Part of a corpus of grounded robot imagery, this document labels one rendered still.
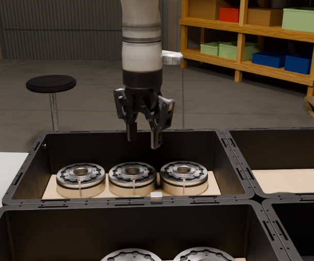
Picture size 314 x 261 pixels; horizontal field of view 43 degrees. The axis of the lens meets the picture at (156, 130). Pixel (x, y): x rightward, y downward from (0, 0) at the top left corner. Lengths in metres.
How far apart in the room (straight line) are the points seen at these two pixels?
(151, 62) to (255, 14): 4.14
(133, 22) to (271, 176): 0.47
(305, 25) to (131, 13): 3.81
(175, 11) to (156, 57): 5.29
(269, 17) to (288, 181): 3.86
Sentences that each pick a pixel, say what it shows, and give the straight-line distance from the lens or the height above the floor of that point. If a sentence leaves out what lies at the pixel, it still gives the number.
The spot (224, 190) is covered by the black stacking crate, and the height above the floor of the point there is 0.85.
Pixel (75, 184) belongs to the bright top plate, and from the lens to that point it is 0.82.
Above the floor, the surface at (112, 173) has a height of 0.86.
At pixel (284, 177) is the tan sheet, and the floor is 0.83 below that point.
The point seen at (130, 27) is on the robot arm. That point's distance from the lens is 0.71.
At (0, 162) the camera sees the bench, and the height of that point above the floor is 0.70.
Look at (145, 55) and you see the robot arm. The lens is 0.71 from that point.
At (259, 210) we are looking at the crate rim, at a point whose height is 0.93.
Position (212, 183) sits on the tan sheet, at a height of 0.83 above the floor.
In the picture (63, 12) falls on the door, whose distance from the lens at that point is 6.19.
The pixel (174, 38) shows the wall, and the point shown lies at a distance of 6.05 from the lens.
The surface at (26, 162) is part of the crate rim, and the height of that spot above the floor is 0.93.
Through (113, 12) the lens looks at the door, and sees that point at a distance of 6.03.
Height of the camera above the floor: 1.26
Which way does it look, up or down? 22 degrees down
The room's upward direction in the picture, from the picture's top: straight up
